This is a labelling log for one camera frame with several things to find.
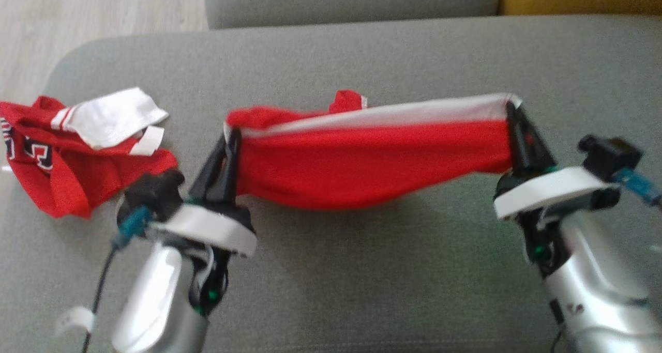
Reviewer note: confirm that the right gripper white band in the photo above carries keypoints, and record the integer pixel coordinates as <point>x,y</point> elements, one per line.
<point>553,190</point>

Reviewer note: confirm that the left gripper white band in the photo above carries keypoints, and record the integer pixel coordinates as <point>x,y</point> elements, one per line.
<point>207,229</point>

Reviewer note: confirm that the red shorts with white waistband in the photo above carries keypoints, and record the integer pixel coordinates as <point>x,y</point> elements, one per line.
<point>372,162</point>

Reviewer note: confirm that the red jersey with white sleeves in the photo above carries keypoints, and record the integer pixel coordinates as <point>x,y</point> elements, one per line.
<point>67,172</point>

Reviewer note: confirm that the grey sofa seat cushion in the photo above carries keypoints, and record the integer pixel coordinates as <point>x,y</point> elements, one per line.
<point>362,270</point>

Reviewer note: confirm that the grey sofa back cushion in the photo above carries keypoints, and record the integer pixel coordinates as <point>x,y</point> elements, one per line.
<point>351,1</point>

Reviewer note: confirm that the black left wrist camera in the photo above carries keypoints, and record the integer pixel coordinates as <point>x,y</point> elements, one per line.
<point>152,193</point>

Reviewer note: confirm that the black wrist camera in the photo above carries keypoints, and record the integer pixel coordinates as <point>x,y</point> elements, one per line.
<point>610,154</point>
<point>152,193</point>

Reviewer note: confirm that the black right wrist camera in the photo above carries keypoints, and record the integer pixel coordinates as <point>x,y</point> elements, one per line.
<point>610,154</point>

